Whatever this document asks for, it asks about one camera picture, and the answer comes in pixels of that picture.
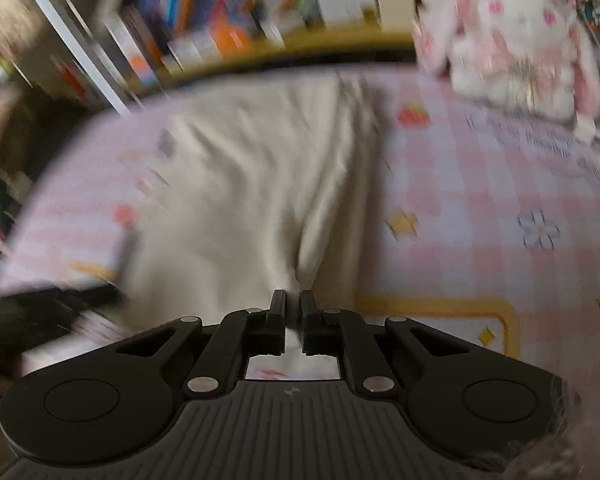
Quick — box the cream pen box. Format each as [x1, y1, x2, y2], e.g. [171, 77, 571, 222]
[375, 0, 416, 31]

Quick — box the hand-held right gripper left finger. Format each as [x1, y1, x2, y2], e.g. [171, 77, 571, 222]
[114, 290, 287, 399]

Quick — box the pink checked cartoon table mat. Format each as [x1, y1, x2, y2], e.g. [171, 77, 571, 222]
[0, 62, 600, 396]

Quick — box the orange white toothpaste box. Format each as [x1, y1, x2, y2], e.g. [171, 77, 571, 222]
[170, 22, 253, 61]

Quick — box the wooden bookshelf with white frame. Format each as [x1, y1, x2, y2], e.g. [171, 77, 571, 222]
[10, 0, 431, 116]

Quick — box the clear plastic card box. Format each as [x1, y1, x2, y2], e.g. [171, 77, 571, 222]
[315, 0, 376, 28]

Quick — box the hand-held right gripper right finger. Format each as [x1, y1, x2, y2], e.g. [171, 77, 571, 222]
[300, 291, 473, 399]

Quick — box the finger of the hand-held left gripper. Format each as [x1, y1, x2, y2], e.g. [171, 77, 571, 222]
[112, 227, 141, 293]

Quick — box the row of colourful books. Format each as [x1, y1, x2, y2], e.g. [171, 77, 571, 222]
[100, 0, 431, 86]

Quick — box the white pink plush bunny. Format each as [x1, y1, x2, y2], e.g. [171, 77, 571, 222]
[415, 0, 600, 123]

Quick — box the cream printed t-shirt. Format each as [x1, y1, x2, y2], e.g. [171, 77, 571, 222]
[115, 72, 386, 381]

